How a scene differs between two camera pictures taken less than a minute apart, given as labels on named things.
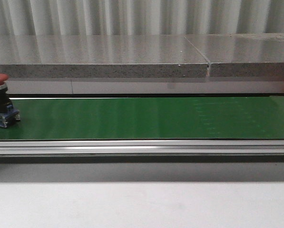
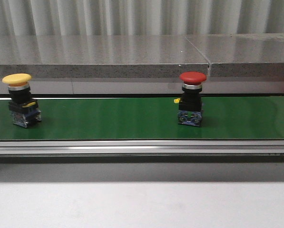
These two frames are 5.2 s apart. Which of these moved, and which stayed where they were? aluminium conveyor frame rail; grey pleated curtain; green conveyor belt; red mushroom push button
Moved: red mushroom push button
Stayed: grey pleated curtain; green conveyor belt; aluminium conveyor frame rail
